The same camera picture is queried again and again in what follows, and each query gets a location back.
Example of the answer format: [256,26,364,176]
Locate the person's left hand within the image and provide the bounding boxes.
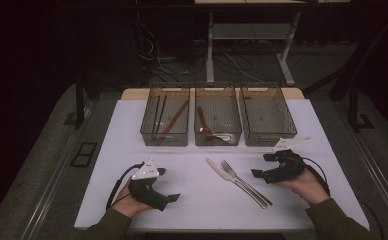
[111,185,154,219]

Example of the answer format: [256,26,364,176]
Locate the left hand-held gripper black cable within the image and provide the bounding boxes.
[105,162,145,211]

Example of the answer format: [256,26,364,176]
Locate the smoky transparent plastic bin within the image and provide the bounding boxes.
[239,83,298,148]
[193,84,243,147]
[139,85,191,148]

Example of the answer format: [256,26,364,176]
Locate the silver metal spoon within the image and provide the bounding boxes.
[199,127,240,143]

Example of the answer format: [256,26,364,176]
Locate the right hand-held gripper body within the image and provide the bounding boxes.
[263,137,313,185]

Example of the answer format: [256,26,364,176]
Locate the brown wooden spoon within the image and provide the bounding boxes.
[196,106,218,143]

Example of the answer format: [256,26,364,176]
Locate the hand-held gripper black cable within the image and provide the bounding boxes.
[301,156,331,198]
[105,162,145,211]

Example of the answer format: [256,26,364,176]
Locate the right hand-held gripper black cable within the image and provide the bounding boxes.
[301,156,331,198]

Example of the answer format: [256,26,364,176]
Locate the person's right hand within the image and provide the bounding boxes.
[276,168,331,206]

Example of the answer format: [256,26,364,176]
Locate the tangled dark floor cables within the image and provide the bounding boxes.
[135,13,210,84]

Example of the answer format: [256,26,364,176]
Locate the white table cover board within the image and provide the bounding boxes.
[74,98,371,233]

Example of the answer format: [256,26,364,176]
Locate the silver metal knife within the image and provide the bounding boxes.
[205,157,268,210]

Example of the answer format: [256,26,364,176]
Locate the black slanted stand leg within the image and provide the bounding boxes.
[303,9,388,101]

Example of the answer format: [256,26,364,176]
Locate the white floor cable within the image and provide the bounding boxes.
[222,51,265,83]

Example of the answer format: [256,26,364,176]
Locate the silver metal fork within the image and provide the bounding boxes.
[220,159,274,207]

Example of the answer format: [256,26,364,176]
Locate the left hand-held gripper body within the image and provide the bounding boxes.
[127,158,169,212]

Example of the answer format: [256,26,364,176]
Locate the black upright stand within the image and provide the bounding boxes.
[347,76,375,133]
[63,74,95,131]

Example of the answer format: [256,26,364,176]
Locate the white metal desk frame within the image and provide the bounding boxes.
[195,0,351,87]

